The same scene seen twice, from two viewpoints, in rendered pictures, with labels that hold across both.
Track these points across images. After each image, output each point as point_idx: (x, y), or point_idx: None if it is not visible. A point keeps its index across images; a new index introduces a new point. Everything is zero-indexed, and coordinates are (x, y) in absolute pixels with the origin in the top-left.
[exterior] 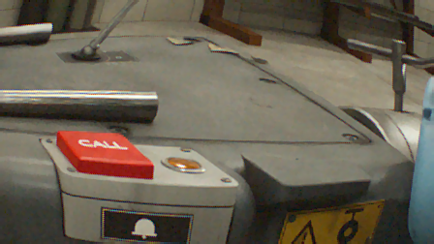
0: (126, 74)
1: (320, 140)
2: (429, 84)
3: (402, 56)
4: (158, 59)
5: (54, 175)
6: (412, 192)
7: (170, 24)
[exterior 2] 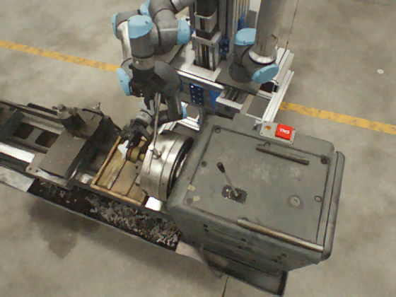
0: (237, 175)
1: (228, 131)
2: (274, 66)
3: (154, 146)
4: (218, 184)
5: (295, 132)
6: (277, 73)
7: None
